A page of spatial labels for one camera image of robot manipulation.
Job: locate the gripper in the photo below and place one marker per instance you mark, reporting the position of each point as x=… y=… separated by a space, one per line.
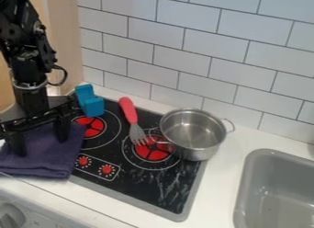
x=34 y=109

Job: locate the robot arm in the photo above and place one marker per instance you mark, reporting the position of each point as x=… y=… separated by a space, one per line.
x=24 y=44

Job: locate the purple cloth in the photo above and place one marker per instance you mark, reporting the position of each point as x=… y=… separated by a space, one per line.
x=45 y=155

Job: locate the toy stove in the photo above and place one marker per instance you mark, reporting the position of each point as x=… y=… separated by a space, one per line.
x=139 y=158

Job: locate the blue toy block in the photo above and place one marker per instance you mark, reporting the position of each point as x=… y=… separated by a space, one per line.
x=89 y=100

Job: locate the silver pot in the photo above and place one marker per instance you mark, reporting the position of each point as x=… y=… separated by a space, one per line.
x=192 y=134

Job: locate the toy sink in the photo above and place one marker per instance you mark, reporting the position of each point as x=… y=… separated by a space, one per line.
x=276 y=188

